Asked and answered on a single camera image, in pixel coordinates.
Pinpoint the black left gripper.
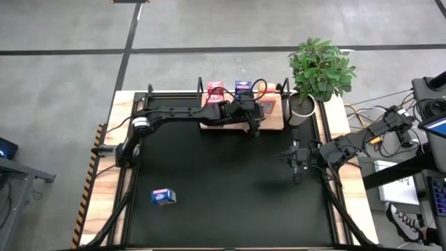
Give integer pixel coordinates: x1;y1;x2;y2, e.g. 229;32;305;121
226;100;266;139

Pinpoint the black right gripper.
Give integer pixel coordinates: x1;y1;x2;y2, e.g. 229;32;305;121
278;129;320;185

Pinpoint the Froot Loops cereal box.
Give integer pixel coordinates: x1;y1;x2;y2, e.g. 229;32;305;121
207;92;225;105
206;80;226;93

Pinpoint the white plant pot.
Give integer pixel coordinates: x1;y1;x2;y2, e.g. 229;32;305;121
286;92;317;127

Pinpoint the green leafy plant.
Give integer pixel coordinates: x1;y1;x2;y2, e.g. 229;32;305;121
287;37;357;105

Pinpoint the white box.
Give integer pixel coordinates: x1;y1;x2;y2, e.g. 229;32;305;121
374;159;420;206

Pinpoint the person's shoe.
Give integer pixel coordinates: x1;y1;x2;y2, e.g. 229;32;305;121
385;202;425;244

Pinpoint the grey equipment stand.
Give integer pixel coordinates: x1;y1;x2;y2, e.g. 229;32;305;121
410;71;446;165

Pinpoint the tablet with blue screen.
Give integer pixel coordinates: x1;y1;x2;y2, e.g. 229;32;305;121
417;116;446;139

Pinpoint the black keypad device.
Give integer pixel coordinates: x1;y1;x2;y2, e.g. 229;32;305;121
426;176;446;218

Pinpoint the yellow black hazard tape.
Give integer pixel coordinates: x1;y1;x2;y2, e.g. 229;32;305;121
71;123;105;249

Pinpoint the grey metal desk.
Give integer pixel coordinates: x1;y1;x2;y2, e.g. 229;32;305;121
0;137;56;241

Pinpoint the dark device with blue light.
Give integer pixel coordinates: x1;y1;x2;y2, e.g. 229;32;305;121
0;137;19;160

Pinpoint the wooden shelf with black frame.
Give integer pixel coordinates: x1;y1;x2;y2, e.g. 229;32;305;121
196;76;293;131

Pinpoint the yellow cable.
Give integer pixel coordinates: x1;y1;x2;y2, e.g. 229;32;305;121
344;103;384;146

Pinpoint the black clamp bracket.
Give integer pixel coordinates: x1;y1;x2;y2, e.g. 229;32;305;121
91;145;116;157

